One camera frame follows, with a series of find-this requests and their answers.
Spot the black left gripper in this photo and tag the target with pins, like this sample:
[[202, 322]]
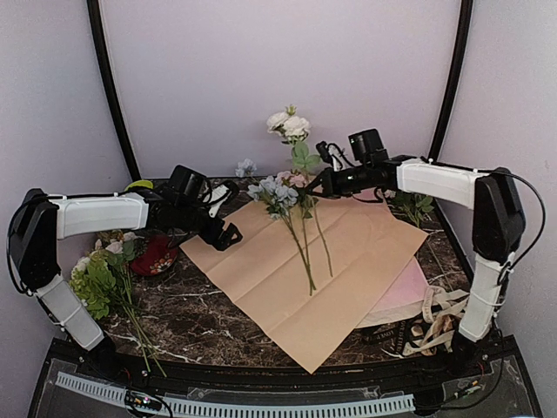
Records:
[[222, 243]]

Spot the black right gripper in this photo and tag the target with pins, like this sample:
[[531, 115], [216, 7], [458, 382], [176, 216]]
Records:
[[332, 185]]

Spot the blue flower stem bunch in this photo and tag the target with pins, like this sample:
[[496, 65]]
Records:
[[284, 199]]

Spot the peach green wrapping paper sheet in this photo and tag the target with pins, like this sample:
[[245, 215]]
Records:
[[308, 289]]

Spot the white rose stem bunch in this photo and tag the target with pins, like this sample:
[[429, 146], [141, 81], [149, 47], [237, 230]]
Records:
[[293, 131]]

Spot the green hydrangea leaf bunch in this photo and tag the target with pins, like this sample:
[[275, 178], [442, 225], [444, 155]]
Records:
[[103, 283]]

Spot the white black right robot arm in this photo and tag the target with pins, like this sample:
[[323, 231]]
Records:
[[492, 196]]

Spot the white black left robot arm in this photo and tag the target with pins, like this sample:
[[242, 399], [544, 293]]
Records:
[[42, 222]]

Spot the dark red floral bowl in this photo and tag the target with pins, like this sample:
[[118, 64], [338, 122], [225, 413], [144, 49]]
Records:
[[156, 255]]

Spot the lime green plastic bowl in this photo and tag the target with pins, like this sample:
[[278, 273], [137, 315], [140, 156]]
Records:
[[142, 183]]

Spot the pink white rose bunch right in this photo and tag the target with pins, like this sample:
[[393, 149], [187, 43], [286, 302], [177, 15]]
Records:
[[414, 207]]

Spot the pink rose stem bunch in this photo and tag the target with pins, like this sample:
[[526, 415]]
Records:
[[118, 248]]

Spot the pink wrapping paper sheet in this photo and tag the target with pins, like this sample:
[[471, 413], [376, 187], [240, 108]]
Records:
[[402, 300]]

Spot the cream ribbon pile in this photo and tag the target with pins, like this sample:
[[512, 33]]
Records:
[[433, 332]]

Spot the white slotted cable duct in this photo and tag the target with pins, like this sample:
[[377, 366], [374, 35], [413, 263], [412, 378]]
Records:
[[218, 403]]

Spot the black vertical frame post right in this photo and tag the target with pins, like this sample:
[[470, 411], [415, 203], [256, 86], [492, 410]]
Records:
[[453, 78]]

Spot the black vertical frame post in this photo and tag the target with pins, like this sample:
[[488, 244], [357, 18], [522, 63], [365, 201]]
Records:
[[453, 78], [110, 89]]

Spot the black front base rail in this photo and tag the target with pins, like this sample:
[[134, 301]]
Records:
[[414, 374]]

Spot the black vertical frame post left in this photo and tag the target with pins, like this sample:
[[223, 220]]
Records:
[[110, 89]]

